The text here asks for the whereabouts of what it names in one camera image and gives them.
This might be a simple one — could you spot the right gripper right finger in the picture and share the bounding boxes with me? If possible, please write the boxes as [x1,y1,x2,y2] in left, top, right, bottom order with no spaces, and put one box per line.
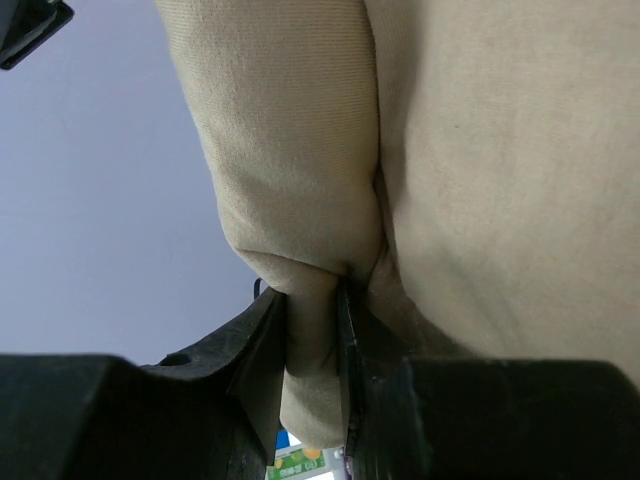
[337,281,639,479]

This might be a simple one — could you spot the beige t shirt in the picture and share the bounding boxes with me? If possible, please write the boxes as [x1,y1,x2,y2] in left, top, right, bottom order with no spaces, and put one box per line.
[157,1,639,448]

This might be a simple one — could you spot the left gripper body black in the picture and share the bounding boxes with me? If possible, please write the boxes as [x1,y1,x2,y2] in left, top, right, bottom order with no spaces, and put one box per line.
[1,0,74,70]

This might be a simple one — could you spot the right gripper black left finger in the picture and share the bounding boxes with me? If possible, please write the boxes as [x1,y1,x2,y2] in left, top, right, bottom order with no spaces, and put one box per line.
[1,289,286,479]

